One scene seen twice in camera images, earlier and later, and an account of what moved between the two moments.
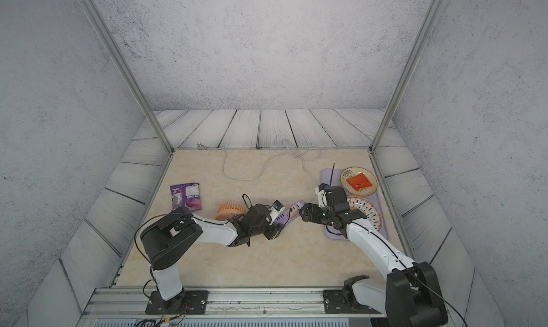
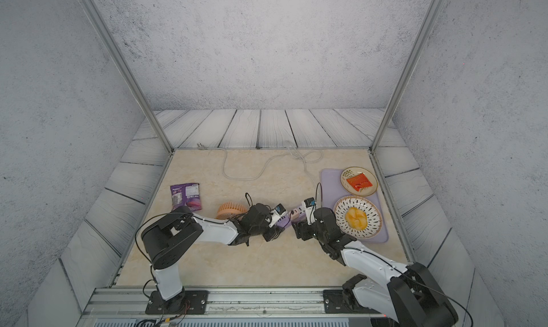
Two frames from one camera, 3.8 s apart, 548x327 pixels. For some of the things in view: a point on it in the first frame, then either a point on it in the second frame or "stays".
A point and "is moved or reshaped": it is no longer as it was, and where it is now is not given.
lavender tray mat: [332, 177] stays
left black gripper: [275, 230] stays
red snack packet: [359, 182] stays
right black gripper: [313, 218] to [302, 227]
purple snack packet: [185, 195] stays
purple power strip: [292, 213] is moved or reshaped
